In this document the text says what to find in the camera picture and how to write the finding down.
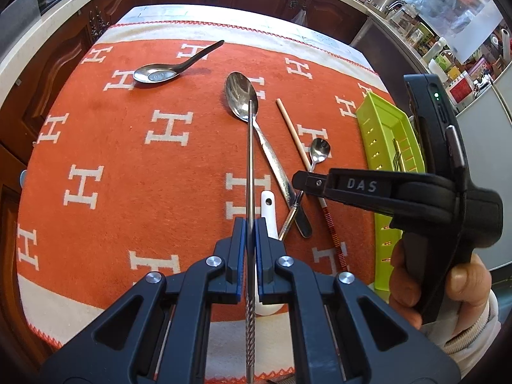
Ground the steel soup spoon dark handle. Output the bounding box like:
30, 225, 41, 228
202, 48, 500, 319
133, 40, 225, 85

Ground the person's right forearm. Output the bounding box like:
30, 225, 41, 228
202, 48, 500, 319
416, 288, 500, 369

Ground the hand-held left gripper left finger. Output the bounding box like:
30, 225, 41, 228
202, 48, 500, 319
40, 217, 246, 384

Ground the glass jar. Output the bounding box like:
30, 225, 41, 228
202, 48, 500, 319
386, 0, 420, 36

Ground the tan chopstick with striped end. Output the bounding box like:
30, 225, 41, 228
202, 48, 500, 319
275, 99, 348, 275

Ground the red box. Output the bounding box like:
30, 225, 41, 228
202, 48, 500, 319
450, 76, 475, 105

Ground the large steel spoon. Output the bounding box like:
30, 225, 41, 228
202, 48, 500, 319
225, 71, 313, 238

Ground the orange blanket with white letters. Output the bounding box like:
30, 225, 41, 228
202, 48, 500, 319
16, 22, 395, 382

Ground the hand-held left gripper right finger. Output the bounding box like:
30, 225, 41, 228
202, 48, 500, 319
255, 218, 460, 384

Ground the white ceramic spoon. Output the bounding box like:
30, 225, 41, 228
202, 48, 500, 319
254, 191, 283, 316

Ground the white cabinet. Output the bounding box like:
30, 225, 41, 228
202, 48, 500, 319
456, 88, 512, 268

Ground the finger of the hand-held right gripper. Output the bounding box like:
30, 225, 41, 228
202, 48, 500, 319
291, 168, 460, 228

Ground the person's right hand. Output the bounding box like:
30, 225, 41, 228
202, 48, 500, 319
389, 242, 492, 331

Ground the metal chopstick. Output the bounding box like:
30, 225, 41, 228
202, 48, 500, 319
244, 99, 257, 384

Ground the steel teaspoon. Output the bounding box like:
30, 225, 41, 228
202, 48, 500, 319
278, 137, 333, 241

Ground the clear plastic bag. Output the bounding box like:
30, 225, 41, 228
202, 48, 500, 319
290, 6, 310, 27

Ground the green plastic utensil tray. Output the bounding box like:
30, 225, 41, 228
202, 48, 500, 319
355, 91, 427, 292

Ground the grey kitchen counter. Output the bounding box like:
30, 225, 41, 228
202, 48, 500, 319
0, 0, 452, 89

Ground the dark built-in appliance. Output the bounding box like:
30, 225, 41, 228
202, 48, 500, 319
350, 18, 417, 100

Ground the white plastic bottle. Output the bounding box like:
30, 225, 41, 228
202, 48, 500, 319
428, 38, 452, 73

